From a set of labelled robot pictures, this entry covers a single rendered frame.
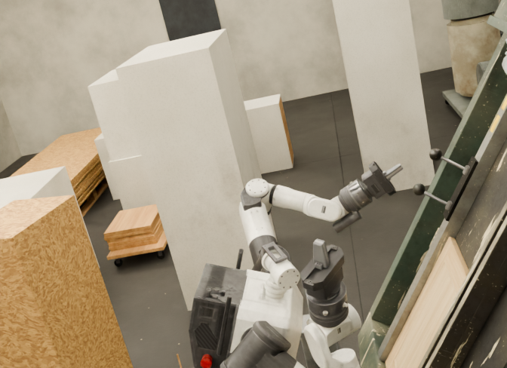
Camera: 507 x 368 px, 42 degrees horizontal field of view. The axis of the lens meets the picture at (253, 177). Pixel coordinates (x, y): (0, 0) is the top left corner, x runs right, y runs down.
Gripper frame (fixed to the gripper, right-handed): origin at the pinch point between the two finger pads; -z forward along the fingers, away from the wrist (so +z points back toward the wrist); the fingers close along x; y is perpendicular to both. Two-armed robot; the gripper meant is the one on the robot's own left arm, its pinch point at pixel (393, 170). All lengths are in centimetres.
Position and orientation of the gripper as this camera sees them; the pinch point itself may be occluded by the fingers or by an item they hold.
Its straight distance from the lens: 213.5
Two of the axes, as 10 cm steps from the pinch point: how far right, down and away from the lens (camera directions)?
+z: -7.8, 5.5, 2.8
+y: -0.9, 3.5, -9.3
